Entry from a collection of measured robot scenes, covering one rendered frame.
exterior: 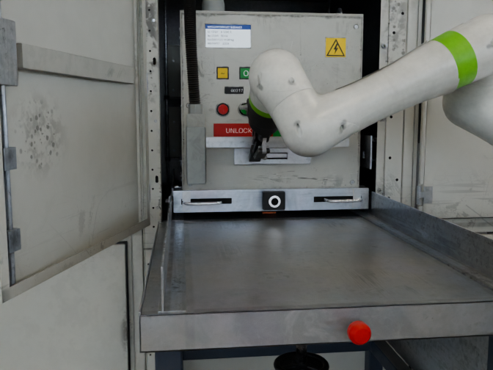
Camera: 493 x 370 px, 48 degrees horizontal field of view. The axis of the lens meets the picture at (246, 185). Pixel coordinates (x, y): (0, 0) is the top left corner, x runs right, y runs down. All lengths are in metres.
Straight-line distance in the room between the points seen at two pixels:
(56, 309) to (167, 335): 0.75
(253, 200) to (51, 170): 0.62
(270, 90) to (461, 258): 0.48
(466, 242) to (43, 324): 1.04
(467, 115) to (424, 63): 0.23
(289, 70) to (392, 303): 0.48
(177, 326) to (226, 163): 0.75
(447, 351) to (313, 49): 0.82
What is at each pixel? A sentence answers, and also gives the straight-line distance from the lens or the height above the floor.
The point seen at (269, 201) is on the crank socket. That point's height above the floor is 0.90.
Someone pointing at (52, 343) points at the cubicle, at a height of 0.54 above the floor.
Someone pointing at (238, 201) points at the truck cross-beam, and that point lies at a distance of 1.50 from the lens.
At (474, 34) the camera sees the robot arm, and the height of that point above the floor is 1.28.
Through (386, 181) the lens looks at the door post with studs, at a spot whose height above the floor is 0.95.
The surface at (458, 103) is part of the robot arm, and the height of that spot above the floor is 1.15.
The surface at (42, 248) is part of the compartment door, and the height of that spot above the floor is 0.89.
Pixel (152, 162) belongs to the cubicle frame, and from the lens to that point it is 1.45.
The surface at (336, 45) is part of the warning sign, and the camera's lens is 1.55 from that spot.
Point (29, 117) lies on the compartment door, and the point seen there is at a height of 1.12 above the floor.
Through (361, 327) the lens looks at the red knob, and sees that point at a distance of 0.82.
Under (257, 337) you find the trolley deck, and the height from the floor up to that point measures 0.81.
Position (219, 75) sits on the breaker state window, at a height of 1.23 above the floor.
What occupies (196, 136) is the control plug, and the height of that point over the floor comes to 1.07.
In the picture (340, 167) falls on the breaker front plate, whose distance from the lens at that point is 1.55.
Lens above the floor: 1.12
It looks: 7 degrees down
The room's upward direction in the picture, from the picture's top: straight up
